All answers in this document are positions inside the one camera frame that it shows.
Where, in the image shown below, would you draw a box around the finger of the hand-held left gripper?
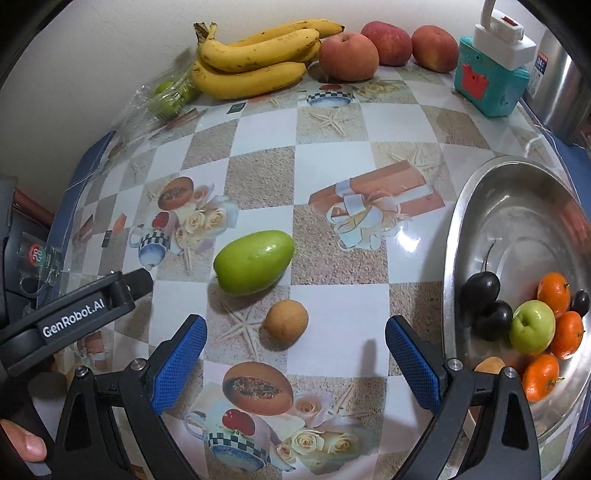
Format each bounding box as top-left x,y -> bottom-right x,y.
107,269 -> 154,306

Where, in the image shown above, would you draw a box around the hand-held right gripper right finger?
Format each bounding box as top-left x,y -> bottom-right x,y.
385,315 -> 542,480

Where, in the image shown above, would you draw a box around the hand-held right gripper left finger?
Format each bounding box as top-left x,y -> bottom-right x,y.
46,314 -> 208,480

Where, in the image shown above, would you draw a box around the brown longan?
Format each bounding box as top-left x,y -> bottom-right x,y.
264,299 -> 309,343
474,355 -> 507,376

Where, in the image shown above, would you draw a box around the medium dark plum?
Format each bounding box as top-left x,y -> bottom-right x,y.
475,300 -> 514,342

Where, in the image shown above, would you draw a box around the large dark plum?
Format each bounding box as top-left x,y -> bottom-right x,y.
460,271 -> 501,308

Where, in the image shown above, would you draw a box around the large green jujube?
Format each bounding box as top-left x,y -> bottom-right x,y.
213,230 -> 295,297

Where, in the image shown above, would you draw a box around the small green jujube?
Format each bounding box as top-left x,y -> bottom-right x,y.
509,300 -> 557,356

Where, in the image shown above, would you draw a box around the orange tangerine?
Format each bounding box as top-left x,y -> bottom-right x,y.
550,311 -> 585,361
522,353 -> 565,403
536,272 -> 572,318

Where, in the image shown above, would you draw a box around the large stainless steel basin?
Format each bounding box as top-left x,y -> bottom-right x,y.
442,156 -> 591,455

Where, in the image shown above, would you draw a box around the small dark plum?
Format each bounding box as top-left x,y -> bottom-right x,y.
571,289 -> 591,318

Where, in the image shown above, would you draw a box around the person's left hand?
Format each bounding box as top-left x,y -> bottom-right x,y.
0,418 -> 49,463

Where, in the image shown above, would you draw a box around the clear pack with round label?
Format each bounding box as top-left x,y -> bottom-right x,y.
14,231 -> 70,301

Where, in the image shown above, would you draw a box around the clear bag of green fruit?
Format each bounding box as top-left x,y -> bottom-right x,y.
111,67 -> 201,134

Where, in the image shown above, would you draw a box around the yellow banana bunch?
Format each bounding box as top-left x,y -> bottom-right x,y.
191,18 -> 346,101

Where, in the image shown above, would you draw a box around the blue striped cloth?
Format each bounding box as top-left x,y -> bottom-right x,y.
547,129 -> 591,185

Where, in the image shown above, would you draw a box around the teal plastic box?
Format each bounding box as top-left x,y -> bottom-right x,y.
452,37 -> 532,117

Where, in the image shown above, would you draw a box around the peach next to bananas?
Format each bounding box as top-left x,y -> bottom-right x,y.
318,31 -> 380,83

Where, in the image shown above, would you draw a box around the stainless steel kettle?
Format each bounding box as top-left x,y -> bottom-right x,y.
524,28 -> 591,148

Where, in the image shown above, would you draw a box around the red apple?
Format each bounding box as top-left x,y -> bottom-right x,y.
360,21 -> 413,68
411,25 -> 460,75

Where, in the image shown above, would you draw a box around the white power strip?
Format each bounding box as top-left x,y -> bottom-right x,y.
472,25 -> 537,70

